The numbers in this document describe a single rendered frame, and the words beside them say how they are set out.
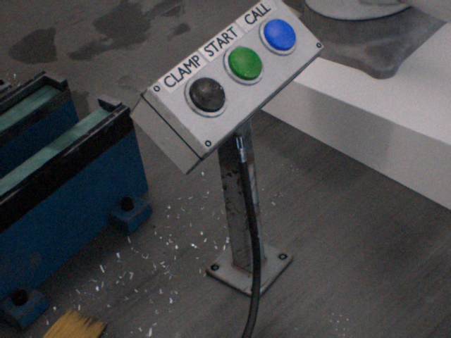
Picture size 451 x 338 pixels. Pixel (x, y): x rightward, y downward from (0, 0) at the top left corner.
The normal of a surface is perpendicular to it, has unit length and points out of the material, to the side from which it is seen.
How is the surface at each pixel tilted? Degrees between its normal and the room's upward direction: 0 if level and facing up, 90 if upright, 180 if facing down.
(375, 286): 0
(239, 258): 90
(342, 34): 85
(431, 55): 4
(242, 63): 37
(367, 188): 0
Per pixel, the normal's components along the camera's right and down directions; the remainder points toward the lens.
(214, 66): 0.40, -0.38
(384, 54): -0.12, -0.57
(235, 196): -0.61, 0.57
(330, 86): -0.17, -0.76
